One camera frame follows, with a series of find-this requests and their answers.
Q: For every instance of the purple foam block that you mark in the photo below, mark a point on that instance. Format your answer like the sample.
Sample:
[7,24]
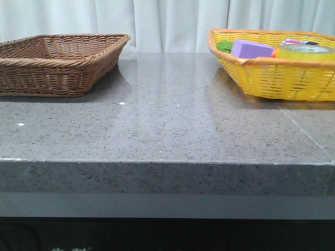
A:
[250,50]

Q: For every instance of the brown wicker basket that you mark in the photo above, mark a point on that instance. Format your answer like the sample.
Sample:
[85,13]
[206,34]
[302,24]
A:
[60,65]

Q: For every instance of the white curtain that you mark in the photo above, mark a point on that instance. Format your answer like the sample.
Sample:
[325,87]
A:
[162,26]

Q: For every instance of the orange toy carrot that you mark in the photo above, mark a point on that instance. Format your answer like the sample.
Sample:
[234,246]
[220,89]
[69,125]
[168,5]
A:
[226,46]

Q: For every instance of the small bottle black cap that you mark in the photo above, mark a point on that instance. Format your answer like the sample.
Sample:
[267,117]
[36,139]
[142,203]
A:
[293,41]

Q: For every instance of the yellow transparent tape roll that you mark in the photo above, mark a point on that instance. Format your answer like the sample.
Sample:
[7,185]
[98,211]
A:
[305,52]

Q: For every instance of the yellow woven basket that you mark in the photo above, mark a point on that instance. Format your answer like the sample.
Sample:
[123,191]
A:
[275,78]

